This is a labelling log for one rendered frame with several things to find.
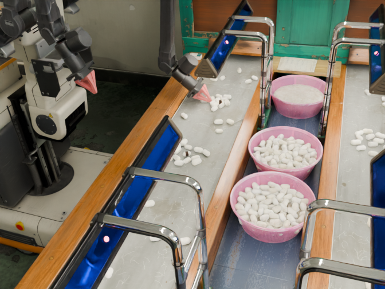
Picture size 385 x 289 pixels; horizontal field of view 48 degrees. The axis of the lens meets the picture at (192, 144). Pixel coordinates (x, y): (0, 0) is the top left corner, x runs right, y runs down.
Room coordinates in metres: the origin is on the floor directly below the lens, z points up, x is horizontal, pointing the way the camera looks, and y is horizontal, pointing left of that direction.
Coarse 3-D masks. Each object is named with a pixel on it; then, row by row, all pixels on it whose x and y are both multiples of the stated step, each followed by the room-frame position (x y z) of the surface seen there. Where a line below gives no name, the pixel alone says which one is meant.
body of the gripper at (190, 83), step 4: (188, 76) 1.68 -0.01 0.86; (184, 80) 1.65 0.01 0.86; (188, 80) 1.65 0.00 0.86; (192, 80) 1.65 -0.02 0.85; (196, 80) 1.66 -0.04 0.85; (200, 80) 1.67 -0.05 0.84; (184, 84) 1.65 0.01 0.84; (188, 84) 1.64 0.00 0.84; (192, 84) 1.64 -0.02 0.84; (196, 84) 1.65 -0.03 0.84; (188, 88) 1.64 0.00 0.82; (192, 88) 1.64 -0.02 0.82; (196, 88) 1.61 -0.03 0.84; (188, 92) 1.65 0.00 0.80; (188, 96) 1.62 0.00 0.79
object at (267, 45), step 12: (240, 36) 1.49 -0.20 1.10; (252, 36) 1.47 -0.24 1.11; (264, 36) 1.47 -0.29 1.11; (264, 48) 1.46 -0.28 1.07; (264, 60) 1.46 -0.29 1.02; (264, 72) 1.46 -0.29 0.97; (264, 84) 1.46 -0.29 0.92; (264, 96) 1.46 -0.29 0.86; (264, 108) 1.46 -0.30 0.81; (264, 120) 1.47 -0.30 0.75
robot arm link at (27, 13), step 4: (20, 12) 1.44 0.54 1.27; (24, 12) 1.45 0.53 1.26; (28, 12) 1.46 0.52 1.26; (20, 16) 1.42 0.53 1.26; (24, 16) 1.43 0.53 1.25; (28, 16) 1.44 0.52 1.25; (32, 16) 1.46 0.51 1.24; (24, 20) 1.42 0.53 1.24; (28, 20) 1.44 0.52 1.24; (32, 20) 1.45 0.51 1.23; (28, 24) 1.43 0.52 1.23; (32, 24) 1.45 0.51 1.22; (28, 28) 1.44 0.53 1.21; (28, 32) 1.46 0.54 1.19; (20, 36) 1.43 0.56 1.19
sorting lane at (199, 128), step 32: (256, 64) 1.99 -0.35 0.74; (192, 128) 1.46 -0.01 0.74; (224, 128) 1.44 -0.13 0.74; (224, 160) 1.24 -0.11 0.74; (160, 192) 1.09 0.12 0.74; (192, 192) 1.08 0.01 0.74; (160, 224) 0.94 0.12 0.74; (192, 224) 0.93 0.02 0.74; (128, 256) 0.83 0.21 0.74; (160, 256) 0.82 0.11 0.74; (128, 288) 0.72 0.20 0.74; (160, 288) 0.71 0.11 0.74
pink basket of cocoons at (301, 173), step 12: (264, 132) 1.36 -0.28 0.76; (276, 132) 1.37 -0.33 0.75; (288, 132) 1.37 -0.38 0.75; (300, 132) 1.35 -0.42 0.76; (252, 144) 1.30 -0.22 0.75; (312, 144) 1.29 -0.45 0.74; (252, 156) 1.21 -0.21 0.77; (264, 168) 1.17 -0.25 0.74; (276, 168) 1.13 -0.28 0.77; (300, 168) 1.13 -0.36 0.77; (312, 168) 1.17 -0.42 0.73
